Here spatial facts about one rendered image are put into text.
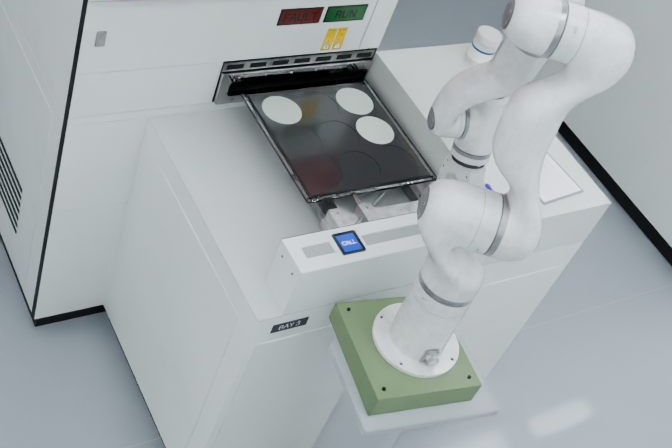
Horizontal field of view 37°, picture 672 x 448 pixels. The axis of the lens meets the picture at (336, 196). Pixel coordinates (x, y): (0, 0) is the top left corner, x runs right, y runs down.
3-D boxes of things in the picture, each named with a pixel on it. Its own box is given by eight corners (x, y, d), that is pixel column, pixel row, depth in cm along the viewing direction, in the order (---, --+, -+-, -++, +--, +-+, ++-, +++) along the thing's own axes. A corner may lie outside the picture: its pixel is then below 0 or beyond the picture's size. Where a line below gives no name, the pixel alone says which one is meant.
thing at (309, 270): (263, 281, 217) (280, 238, 207) (460, 237, 246) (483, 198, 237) (282, 315, 212) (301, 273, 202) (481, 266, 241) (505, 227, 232)
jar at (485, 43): (459, 53, 276) (473, 25, 269) (479, 51, 280) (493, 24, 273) (473, 70, 272) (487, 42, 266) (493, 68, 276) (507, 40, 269)
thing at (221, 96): (212, 100, 249) (220, 71, 242) (359, 84, 272) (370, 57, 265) (215, 105, 248) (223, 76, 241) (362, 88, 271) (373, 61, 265)
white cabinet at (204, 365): (97, 322, 296) (146, 118, 241) (366, 261, 347) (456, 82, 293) (180, 514, 263) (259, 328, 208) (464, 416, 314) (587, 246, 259)
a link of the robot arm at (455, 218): (476, 314, 195) (527, 229, 180) (385, 288, 193) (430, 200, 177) (475, 270, 204) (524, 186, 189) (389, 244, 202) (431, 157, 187)
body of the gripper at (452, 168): (442, 143, 216) (429, 186, 223) (471, 169, 210) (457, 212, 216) (469, 139, 220) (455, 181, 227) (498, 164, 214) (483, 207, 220)
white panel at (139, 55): (63, 119, 232) (87, -25, 205) (355, 86, 275) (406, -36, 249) (67, 128, 230) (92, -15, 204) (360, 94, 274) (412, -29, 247)
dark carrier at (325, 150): (247, 96, 246) (247, 94, 246) (362, 83, 265) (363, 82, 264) (310, 197, 228) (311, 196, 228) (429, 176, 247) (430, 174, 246)
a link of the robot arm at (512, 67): (483, 49, 184) (427, 146, 208) (561, 56, 188) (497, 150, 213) (473, 13, 188) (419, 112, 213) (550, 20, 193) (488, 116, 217)
